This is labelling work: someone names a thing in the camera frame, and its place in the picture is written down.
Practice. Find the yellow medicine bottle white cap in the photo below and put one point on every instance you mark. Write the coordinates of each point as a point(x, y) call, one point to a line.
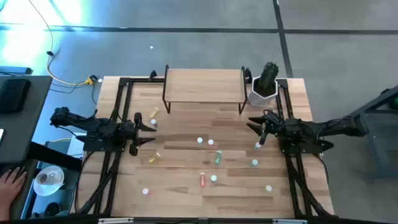
point(154, 158)
point(154, 112)
point(268, 188)

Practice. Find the white hexagonal plant pot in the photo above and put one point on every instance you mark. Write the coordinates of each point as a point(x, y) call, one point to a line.
point(258, 99)

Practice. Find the green cactus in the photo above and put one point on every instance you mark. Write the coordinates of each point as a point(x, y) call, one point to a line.
point(268, 76)

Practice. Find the black clamp knob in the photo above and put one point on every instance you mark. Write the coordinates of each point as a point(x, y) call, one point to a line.
point(152, 74)
point(248, 74)

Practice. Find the white flat item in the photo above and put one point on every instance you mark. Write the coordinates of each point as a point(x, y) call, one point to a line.
point(1, 135)

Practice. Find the teal medicine bottle white cap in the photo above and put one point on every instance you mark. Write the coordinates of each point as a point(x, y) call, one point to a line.
point(213, 178)
point(218, 157)
point(199, 140)

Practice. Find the black keyboard device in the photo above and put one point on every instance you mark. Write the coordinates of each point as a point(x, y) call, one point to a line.
point(14, 95)

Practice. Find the black aluminium table frame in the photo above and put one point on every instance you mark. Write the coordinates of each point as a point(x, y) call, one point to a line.
point(174, 221)

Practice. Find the coffee cup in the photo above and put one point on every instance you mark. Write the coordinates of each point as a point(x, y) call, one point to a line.
point(42, 178)

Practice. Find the dark grey desk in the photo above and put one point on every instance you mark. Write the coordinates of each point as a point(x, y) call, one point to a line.
point(28, 124)

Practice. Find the grey metal stand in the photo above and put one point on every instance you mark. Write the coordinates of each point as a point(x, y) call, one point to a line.
point(373, 152)

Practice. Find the silver frame bracket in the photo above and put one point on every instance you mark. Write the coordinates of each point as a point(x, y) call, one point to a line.
point(289, 221)
point(115, 221)

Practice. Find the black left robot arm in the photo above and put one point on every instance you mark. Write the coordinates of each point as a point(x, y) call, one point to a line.
point(77, 119)

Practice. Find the blue medicine bottle white cap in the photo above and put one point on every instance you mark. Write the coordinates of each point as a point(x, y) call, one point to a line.
point(257, 145)
point(254, 162)

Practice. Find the person's hand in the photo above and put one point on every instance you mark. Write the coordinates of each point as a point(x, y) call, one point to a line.
point(11, 186)

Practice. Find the black round object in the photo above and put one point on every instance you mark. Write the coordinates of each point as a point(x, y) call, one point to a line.
point(52, 209)

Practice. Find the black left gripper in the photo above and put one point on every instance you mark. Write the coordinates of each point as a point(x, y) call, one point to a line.
point(129, 133)

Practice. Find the dark flat device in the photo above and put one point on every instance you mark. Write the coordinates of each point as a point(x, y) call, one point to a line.
point(15, 70)

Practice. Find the wooden shelf black metal frame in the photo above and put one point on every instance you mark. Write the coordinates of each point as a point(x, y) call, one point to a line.
point(205, 90)

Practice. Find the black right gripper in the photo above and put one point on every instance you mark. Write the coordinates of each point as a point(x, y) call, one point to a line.
point(273, 127)

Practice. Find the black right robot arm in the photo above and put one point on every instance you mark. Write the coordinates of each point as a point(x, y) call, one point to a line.
point(335, 126)

